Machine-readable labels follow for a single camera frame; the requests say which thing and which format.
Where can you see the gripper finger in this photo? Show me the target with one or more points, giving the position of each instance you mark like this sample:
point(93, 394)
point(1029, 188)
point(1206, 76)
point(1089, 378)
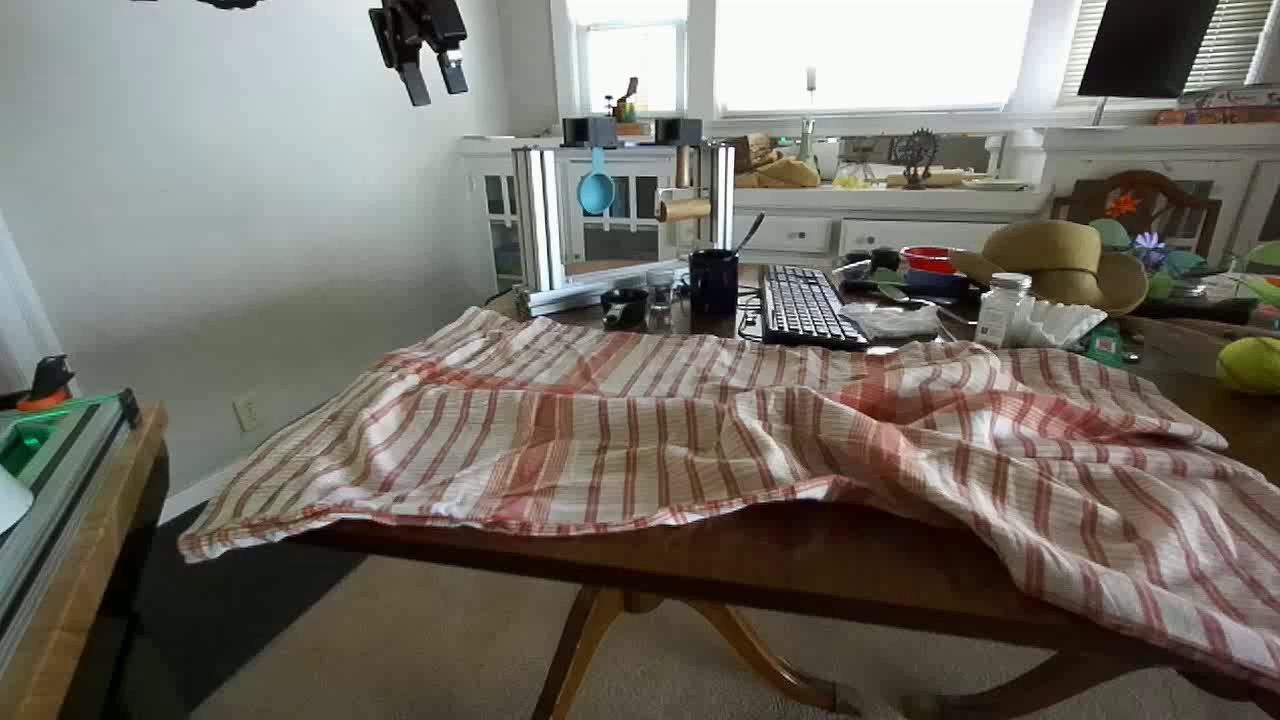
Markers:
point(452, 72)
point(414, 82)

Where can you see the red striped white towel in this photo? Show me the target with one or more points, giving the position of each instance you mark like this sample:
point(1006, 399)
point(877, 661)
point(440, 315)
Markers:
point(700, 430)

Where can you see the window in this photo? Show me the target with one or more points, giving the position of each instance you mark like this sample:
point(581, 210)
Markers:
point(630, 60)
point(870, 55)

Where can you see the blue measuring cup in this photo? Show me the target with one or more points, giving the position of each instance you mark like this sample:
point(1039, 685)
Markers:
point(596, 190)

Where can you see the wooden roller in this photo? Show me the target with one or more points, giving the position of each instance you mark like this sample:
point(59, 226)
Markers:
point(684, 209)

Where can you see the small black cup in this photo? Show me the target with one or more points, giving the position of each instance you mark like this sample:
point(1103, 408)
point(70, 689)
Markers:
point(625, 303)

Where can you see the dark blue mug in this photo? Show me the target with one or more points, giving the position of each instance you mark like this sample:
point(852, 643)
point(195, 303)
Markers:
point(713, 285)

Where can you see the basket of bread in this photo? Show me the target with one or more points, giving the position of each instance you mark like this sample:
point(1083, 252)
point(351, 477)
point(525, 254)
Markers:
point(780, 170)

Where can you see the candle holder with candle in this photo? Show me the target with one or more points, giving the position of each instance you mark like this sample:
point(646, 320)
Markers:
point(809, 130)

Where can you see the black keyboard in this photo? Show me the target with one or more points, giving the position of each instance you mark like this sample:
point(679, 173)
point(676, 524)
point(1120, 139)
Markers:
point(805, 305)

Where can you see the white sideboard cabinet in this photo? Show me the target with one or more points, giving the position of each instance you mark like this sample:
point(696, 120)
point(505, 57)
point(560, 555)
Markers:
point(890, 215)

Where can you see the dark wheel figurine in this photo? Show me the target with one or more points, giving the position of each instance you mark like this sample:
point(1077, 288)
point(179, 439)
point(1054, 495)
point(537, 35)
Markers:
point(914, 155)

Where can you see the black and orange clamp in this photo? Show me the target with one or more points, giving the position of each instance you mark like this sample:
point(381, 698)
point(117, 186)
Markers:
point(48, 385)

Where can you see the clear plastic bag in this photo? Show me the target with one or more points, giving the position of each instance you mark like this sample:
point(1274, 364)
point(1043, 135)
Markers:
point(893, 320)

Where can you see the red bowl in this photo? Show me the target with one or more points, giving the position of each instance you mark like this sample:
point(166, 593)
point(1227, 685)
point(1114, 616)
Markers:
point(928, 258)

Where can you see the blue bowl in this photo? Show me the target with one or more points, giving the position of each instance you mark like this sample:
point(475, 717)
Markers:
point(935, 282)

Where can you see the white pill bottle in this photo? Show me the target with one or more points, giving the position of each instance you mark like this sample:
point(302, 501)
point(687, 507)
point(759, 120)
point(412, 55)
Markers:
point(1000, 315)

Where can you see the straw hat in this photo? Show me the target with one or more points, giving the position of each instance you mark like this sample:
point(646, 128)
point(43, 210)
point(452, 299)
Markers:
point(1050, 255)

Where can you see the stack of white coffee filters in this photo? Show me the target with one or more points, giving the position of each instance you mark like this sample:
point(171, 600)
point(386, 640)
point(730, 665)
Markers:
point(1058, 323)

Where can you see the black lamp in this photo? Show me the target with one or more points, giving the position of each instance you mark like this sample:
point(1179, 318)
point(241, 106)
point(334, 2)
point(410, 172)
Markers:
point(1145, 45)

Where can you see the green packet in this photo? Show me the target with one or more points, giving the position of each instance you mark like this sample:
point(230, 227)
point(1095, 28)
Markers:
point(1104, 345)

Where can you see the bunch of artificial flowers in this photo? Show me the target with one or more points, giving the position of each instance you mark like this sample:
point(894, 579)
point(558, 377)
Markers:
point(1160, 255)

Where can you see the wooden chair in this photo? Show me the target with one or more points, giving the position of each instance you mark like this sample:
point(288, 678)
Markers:
point(1175, 205)

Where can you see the stack of books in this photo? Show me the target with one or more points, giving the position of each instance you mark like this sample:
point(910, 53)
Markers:
point(1220, 105)

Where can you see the window blind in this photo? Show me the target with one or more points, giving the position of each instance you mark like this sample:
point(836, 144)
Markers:
point(1240, 45)

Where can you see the green round fruit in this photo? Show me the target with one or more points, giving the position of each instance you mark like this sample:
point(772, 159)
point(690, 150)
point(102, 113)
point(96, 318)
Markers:
point(1252, 365)

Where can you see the aluminium frame rack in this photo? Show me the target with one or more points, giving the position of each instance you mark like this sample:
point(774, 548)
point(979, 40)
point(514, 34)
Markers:
point(540, 220)

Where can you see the wall socket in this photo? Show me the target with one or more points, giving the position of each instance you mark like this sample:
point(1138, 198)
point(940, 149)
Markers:
point(246, 411)

